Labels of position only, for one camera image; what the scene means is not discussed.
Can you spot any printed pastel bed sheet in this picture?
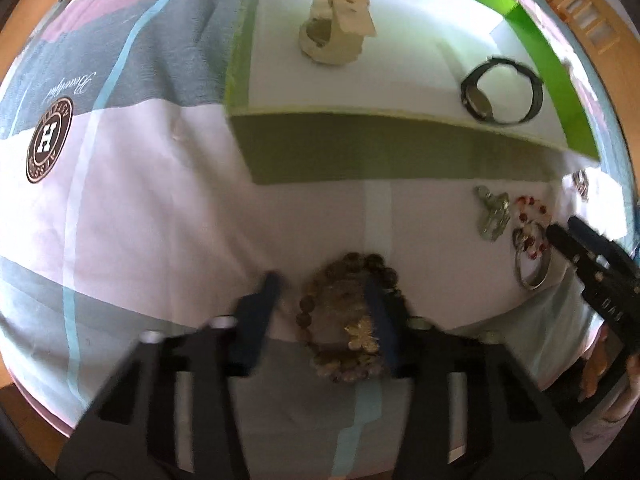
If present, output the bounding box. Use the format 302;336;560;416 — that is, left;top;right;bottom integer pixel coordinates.
0;0;636;480

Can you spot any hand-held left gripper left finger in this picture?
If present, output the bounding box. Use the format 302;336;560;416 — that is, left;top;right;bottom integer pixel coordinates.
55;271;281;480

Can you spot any brown beaded butterfly bracelet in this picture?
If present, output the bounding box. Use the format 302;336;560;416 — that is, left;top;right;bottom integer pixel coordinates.
296;252;408;383

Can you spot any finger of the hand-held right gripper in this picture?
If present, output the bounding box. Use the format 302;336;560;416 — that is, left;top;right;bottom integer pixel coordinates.
546;224;596;273
568;216;626;261

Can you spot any person's right hand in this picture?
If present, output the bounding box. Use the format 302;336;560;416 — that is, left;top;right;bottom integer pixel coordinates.
577;325;640;421

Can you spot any green box with white inside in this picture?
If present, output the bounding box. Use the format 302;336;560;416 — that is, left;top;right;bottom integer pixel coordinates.
225;0;601;186

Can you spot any cream wrist watch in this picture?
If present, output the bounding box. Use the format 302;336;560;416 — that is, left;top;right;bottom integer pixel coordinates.
298;0;377;66

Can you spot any wooden cabinet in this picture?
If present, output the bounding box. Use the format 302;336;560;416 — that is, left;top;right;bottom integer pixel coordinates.
510;0;640;61

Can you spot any red and white beaded bracelet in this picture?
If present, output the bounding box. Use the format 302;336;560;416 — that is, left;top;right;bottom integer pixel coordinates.
512;195;553;261

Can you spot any silver metal keychain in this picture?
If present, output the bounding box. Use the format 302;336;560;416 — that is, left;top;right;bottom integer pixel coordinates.
474;185;512;241

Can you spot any silver bangle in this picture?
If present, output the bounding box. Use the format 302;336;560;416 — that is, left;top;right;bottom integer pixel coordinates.
511;227;553;291

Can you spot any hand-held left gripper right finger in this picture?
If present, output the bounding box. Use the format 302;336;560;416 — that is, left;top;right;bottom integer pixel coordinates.
362;277;586;480

